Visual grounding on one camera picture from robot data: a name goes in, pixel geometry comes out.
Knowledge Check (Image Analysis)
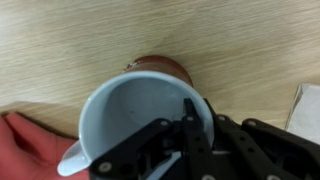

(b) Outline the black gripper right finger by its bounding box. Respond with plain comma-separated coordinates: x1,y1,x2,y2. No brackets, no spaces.
203,98,320,180

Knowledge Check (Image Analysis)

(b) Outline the red cup white inside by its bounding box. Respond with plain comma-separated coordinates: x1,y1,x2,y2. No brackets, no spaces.
57,54,216,178

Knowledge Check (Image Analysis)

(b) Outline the red orange cloth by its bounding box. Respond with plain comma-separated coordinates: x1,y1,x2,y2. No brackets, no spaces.
0,112,91,180

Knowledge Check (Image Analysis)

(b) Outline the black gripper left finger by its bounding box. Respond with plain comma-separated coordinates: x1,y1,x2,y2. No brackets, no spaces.
89,98,214,180

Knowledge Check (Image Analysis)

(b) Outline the brown paper napkin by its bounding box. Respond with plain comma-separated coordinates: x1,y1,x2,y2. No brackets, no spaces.
284,82,320,146

